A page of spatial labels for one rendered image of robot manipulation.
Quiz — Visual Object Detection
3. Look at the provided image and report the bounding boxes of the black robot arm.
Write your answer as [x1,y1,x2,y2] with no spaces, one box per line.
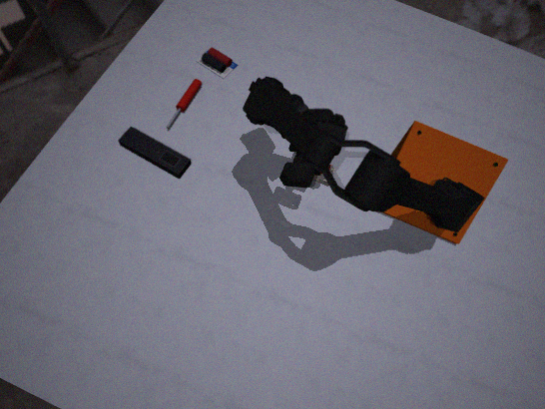
[243,77,485,233]

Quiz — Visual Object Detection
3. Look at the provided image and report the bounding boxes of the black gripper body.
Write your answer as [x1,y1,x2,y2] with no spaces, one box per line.
[279,108,334,188]

